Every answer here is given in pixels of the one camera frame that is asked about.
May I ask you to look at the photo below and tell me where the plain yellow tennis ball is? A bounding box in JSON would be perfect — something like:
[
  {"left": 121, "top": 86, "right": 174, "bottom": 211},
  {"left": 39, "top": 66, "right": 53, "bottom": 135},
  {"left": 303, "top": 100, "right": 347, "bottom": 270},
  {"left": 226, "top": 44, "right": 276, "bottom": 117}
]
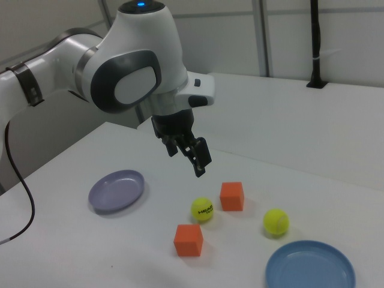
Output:
[{"left": 263, "top": 208, "right": 290, "bottom": 238}]

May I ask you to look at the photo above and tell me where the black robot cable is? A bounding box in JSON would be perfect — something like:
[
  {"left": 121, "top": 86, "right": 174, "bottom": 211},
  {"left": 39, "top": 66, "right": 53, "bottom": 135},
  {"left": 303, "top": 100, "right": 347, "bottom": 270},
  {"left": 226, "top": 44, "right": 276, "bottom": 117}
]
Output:
[{"left": 0, "top": 119, "right": 35, "bottom": 245}]

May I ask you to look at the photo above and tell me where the black camera pole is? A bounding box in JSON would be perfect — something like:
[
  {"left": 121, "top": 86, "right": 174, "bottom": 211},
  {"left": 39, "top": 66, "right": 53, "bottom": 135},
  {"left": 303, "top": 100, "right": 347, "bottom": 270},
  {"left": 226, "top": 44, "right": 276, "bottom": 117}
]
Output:
[{"left": 305, "top": 0, "right": 328, "bottom": 89}]

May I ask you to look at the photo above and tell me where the orange cube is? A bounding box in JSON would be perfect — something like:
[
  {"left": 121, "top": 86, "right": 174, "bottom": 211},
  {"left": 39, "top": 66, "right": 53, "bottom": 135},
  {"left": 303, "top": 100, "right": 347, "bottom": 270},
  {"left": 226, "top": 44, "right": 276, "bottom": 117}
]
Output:
[
  {"left": 173, "top": 223, "right": 204, "bottom": 257},
  {"left": 219, "top": 181, "right": 245, "bottom": 212}
]

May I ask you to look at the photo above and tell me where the purple plate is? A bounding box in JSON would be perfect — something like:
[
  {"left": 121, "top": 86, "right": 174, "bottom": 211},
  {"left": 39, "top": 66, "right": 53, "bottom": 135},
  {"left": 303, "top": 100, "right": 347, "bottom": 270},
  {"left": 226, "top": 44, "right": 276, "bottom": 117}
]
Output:
[{"left": 88, "top": 169, "right": 146, "bottom": 214}]

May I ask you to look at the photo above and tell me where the blue plate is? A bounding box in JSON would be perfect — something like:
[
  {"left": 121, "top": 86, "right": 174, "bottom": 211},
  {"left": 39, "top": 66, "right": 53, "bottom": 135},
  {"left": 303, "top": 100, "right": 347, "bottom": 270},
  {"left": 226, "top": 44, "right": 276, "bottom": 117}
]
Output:
[{"left": 265, "top": 239, "right": 357, "bottom": 288}]

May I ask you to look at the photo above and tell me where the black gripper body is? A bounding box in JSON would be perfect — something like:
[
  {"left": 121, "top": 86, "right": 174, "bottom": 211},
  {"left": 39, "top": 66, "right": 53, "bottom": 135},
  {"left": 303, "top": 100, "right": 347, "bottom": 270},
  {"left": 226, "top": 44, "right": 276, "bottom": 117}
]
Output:
[{"left": 151, "top": 110, "right": 196, "bottom": 142}]

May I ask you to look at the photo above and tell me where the tennis ball with black print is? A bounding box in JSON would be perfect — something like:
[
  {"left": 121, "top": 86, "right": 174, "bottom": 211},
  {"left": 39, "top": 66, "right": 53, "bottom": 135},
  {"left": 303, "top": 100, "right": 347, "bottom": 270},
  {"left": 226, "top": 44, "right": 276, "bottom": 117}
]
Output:
[{"left": 190, "top": 196, "right": 215, "bottom": 223}]

